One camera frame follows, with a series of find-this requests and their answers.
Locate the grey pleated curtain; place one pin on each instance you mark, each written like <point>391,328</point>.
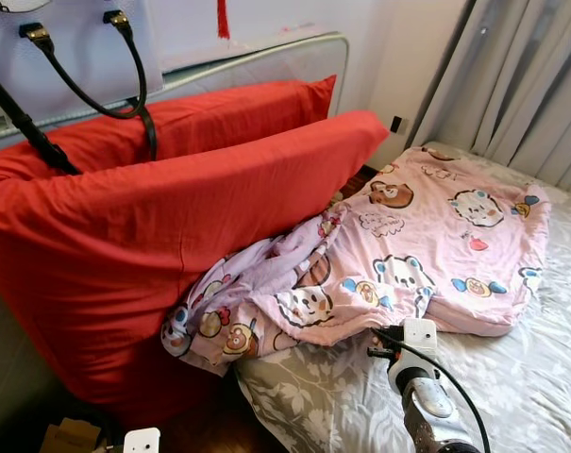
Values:
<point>512,85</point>

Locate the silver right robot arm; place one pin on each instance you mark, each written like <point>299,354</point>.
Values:
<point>431,406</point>

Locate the pink cartoon bear quilt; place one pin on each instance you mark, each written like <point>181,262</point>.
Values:
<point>436,236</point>

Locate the thick red covered mattress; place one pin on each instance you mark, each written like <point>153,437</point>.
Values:
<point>125,255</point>

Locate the brown cardboard box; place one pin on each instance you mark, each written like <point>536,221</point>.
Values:
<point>68,436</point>

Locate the bed with grey floral sheet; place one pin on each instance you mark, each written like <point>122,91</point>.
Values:
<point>530,377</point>

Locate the red hanging tassel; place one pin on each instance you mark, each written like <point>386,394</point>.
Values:
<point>223,19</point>

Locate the thin red covered cushion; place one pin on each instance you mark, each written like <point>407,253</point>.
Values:
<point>219,113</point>

